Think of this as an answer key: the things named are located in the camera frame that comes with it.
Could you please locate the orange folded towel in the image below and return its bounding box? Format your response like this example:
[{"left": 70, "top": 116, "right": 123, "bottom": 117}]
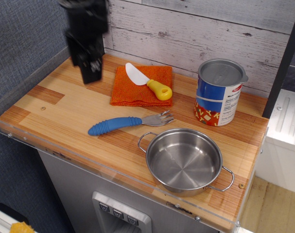
[{"left": 110, "top": 66, "right": 173, "bottom": 107}]

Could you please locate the clear acrylic table guard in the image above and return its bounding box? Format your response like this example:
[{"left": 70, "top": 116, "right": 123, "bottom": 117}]
[{"left": 0, "top": 54, "right": 268, "bottom": 233}]

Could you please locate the blue labelled can with lid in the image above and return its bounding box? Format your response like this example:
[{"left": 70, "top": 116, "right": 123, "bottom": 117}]
[{"left": 194, "top": 59, "right": 248, "bottom": 127}]

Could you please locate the yellow handled toy knife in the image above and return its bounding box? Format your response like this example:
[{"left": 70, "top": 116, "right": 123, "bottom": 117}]
[{"left": 125, "top": 63, "right": 173, "bottom": 101}]

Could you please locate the yellow black object corner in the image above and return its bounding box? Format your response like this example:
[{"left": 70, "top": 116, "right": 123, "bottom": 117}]
[{"left": 9, "top": 222, "right": 35, "bottom": 233}]

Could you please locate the white ribbed box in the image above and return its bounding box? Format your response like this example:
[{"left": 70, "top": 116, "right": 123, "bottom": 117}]
[{"left": 255, "top": 89, "right": 295, "bottom": 192}]

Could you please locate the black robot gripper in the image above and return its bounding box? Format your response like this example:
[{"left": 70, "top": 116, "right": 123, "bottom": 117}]
[{"left": 64, "top": 4, "right": 108, "bottom": 84}]

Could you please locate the grey toy fridge cabinet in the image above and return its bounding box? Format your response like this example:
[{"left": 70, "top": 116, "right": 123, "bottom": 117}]
[{"left": 39, "top": 151, "right": 217, "bottom": 233}]

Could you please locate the dark vertical post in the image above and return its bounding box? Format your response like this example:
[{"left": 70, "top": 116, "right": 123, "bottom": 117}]
[
  {"left": 262, "top": 0, "right": 295, "bottom": 119},
  {"left": 96, "top": 34, "right": 105, "bottom": 57}
]

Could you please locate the stainless steel pot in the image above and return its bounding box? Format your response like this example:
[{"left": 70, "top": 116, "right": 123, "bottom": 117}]
[{"left": 142, "top": 128, "right": 235, "bottom": 197}]

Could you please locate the blue handled metal fork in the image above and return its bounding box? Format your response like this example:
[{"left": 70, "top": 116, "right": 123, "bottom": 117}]
[{"left": 88, "top": 110, "right": 174, "bottom": 136}]

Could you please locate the dark vertical post right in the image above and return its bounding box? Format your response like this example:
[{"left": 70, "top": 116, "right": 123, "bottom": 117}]
[{"left": 262, "top": 0, "right": 295, "bottom": 119}]

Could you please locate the dark vertical post left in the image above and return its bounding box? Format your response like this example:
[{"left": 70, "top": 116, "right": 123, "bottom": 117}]
[{"left": 96, "top": 34, "right": 105, "bottom": 57}]

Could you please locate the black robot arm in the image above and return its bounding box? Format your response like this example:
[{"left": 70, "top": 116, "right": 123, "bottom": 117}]
[{"left": 59, "top": 0, "right": 108, "bottom": 84}]

